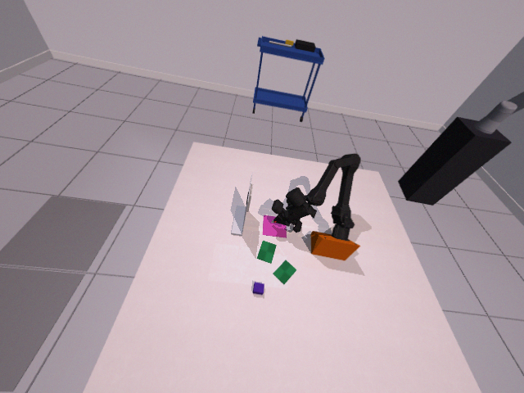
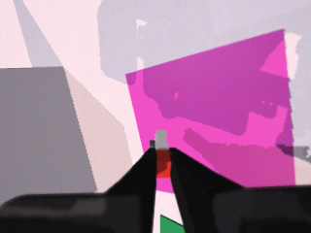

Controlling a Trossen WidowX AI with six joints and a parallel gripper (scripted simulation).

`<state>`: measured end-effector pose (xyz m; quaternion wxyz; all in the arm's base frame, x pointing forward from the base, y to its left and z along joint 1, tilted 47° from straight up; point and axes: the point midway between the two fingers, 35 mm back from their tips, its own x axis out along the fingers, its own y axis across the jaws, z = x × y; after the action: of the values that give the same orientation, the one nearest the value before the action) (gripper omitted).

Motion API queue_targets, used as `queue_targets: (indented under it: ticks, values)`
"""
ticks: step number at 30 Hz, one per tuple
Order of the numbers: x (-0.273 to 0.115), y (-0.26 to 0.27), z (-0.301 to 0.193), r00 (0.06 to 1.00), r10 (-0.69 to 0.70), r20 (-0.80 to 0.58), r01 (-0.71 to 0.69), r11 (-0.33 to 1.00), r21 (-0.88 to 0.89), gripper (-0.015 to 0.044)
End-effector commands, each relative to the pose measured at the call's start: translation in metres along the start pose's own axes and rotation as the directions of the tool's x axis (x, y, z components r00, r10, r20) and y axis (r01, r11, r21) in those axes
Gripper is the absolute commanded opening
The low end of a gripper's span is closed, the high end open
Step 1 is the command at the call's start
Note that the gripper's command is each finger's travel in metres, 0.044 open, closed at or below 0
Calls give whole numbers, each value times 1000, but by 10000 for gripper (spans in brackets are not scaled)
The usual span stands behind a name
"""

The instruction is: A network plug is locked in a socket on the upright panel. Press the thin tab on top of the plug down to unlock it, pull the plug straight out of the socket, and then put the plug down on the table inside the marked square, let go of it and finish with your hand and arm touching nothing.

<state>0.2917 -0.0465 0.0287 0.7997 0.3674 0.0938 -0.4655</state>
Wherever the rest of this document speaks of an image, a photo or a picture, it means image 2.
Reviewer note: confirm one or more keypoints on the green square tile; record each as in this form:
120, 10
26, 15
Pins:
167, 225

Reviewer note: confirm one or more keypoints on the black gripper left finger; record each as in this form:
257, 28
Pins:
128, 206

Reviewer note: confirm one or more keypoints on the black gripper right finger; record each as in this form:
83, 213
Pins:
210, 203

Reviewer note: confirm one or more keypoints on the magenta flat square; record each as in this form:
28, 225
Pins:
227, 107

